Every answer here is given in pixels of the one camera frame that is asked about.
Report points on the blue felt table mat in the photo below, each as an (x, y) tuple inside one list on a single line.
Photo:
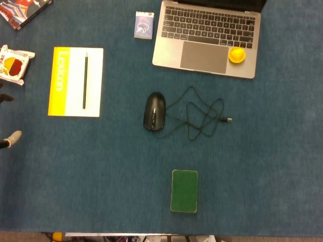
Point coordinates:
[(101, 164)]

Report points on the yellow toy figure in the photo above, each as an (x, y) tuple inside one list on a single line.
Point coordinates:
[(237, 55)]

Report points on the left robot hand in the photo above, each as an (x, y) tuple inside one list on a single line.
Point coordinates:
[(13, 137)]

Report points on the dark green pencil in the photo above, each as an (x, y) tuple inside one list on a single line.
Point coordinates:
[(84, 80)]

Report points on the yellow and white notebook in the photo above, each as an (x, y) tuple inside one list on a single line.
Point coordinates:
[(73, 83)]

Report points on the yellow block under table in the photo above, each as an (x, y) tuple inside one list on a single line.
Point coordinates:
[(57, 237)]

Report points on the green sponge block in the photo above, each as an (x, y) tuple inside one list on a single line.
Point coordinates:
[(184, 191)]

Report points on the colourful printed book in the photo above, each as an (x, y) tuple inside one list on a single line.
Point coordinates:
[(21, 10)]

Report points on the silver laptop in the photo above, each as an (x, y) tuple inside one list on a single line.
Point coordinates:
[(209, 32)]

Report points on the blue tissue pack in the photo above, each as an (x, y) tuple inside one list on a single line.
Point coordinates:
[(144, 25)]

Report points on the black computer mouse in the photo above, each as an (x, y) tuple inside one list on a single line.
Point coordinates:
[(154, 111)]

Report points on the white snack packet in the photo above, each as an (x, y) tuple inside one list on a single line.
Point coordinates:
[(13, 66)]

